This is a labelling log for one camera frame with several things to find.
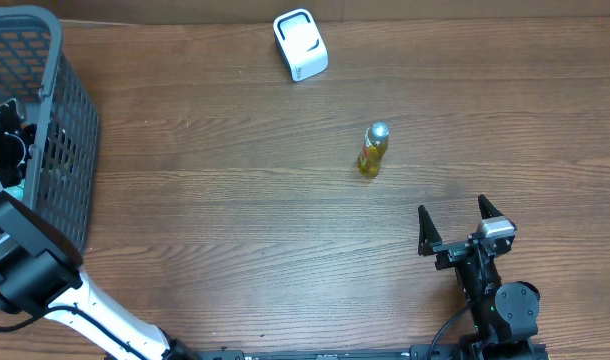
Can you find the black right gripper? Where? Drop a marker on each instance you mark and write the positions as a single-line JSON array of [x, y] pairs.
[[451, 252]]

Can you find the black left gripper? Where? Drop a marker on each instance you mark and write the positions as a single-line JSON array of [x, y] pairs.
[[12, 175]]

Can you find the yellow dish soap bottle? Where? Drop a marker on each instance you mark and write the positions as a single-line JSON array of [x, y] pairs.
[[376, 142]]

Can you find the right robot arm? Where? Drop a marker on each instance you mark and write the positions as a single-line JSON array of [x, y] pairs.
[[504, 314]]

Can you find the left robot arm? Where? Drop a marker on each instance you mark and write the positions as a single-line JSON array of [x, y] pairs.
[[42, 275]]

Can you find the white barcode scanner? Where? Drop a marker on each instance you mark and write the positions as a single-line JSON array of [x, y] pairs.
[[300, 44]]

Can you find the grey plastic mesh basket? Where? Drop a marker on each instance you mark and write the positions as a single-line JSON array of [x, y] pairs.
[[62, 160]]

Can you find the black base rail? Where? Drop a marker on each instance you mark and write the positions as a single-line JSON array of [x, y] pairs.
[[325, 355]]

